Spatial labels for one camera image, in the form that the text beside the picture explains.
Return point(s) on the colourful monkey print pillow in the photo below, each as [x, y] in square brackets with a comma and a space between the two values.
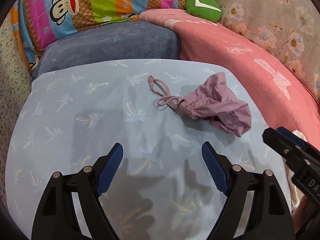
[38, 23]

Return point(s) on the dark blue velvet pillow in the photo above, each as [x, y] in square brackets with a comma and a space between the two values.
[118, 41]

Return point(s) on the green plush cushion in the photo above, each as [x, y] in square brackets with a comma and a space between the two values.
[206, 9]

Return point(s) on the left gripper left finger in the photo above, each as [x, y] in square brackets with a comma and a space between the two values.
[70, 208]

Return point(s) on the mauve drawstring pouch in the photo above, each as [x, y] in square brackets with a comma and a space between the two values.
[213, 101]

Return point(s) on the person's right hand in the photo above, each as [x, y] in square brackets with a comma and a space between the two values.
[299, 217]

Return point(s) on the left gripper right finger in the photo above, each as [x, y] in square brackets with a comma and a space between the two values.
[255, 206]

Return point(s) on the grey floral quilt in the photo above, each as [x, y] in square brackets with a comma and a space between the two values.
[287, 29]

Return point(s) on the pink fleece blanket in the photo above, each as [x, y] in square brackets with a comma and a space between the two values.
[280, 97]

